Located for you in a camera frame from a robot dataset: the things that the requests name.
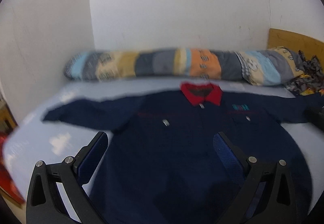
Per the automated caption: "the rolled patchwork quilt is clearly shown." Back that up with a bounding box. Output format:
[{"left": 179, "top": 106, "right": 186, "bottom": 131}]
[{"left": 63, "top": 47, "right": 307, "bottom": 86}]

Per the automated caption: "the dark floral cloth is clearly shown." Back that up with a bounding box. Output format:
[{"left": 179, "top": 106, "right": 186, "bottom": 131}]
[{"left": 283, "top": 49, "right": 324, "bottom": 98}]

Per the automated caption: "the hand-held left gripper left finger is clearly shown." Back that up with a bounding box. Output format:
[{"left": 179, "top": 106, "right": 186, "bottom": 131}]
[{"left": 26, "top": 131, "right": 109, "bottom": 224}]

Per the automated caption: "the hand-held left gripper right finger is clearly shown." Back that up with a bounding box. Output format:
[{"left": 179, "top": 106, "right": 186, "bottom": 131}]
[{"left": 213, "top": 132, "right": 297, "bottom": 224}]

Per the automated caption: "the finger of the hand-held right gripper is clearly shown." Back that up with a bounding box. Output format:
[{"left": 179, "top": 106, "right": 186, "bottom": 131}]
[{"left": 304, "top": 106, "right": 324, "bottom": 126}]

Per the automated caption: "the navy jacket with red collar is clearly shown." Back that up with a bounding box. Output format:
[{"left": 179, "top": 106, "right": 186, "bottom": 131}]
[{"left": 42, "top": 82, "right": 324, "bottom": 224}]

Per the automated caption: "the light blue cloud-print bed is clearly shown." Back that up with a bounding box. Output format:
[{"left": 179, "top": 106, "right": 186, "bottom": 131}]
[{"left": 2, "top": 79, "right": 324, "bottom": 224}]

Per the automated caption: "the wooden headboard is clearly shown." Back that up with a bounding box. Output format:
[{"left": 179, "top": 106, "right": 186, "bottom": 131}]
[{"left": 268, "top": 28, "right": 324, "bottom": 63}]

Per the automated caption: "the red plastic object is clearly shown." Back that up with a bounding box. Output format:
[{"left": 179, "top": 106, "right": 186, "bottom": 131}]
[{"left": 0, "top": 132, "right": 26, "bottom": 205}]

